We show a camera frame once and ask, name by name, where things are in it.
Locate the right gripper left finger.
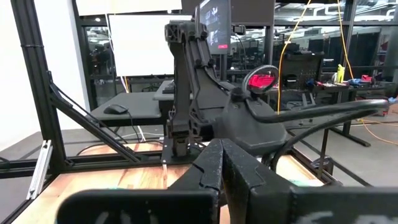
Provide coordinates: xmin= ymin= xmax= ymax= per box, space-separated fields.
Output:
xmin=57 ymin=138 xmax=224 ymax=224

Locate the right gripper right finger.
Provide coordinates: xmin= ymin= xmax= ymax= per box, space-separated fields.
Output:
xmin=222 ymin=138 xmax=398 ymax=224

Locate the black background workbench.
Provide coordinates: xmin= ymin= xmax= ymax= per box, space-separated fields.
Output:
xmin=279 ymin=51 xmax=389 ymax=149

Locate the grey raised desk top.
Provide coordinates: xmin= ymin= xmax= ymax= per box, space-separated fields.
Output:
xmin=152 ymin=79 xmax=195 ymax=102

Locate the dark low desk top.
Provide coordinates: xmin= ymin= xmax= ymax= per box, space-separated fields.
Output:
xmin=89 ymin=91 xmax=163 ymax=128

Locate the black backlit keyboard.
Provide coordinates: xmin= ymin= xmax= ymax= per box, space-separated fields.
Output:
xmin=161 ymin=80 xmax=177 ymax=95

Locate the black computer mouse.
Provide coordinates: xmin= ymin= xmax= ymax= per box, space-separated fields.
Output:
xmin=103 ymin=103 xmax=129 ymax=115

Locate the yellow bottle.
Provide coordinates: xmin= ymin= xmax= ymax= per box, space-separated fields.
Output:
xmin=336 ymin=63 xmax=346 ymax=84

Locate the black computer monitor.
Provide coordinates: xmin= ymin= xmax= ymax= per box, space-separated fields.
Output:
xmin=195 ymin=0 xmax=233 ymax=56

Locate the white whiteboard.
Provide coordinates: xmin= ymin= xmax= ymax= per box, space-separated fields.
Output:
xmin=108 ymin=13 xmax=193 ymax=78

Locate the white hanging panel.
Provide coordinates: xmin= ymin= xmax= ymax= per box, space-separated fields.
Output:
xmin=75 ymin=0 xmax=183 ymax=17

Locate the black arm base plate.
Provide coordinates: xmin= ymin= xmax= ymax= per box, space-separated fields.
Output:
xmin=160 ymin=138 xmax=200 ymax=165

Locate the yellow cable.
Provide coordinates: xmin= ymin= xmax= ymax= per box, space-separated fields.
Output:
xmin=275 ymin=0 xmax=312 ymax=114
xmin=336 ymin=0 xmax=355 ymax=80

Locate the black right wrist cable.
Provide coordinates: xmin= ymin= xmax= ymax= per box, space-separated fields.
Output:
xmin=247 ymin=98 xmax=390 ymax=170

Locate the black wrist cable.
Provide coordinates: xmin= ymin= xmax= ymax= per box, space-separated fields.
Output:
xmin=241 ymin=64 xmax=280 ymax=95
xmin=247 ymin=98 xmax=390 ymax=170

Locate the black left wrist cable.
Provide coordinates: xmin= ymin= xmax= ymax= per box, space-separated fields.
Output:
xmin=241 ymin=64 xmax=280 ymax=95

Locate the silver aluminium bracket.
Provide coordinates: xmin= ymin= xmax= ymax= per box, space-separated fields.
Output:
xmin=25 ymin=139 xmax=53 ymax=200

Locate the black aluminium table frame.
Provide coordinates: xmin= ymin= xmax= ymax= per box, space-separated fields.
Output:
xmin=0 ymin=0 xmax=373 ymax=224

